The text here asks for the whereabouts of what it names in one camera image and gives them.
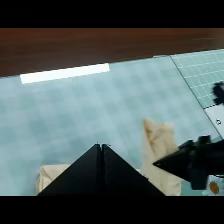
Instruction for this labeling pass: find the beige garment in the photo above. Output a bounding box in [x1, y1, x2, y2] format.
[35, 118, 185, 197]

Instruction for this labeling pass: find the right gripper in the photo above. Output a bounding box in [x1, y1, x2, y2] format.
[152, 134, 224, 191]

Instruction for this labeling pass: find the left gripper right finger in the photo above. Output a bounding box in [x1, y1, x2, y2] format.
[101, 143, 166, 197]

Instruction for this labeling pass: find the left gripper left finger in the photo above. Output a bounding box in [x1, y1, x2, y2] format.
[37, 142, 102, 197]

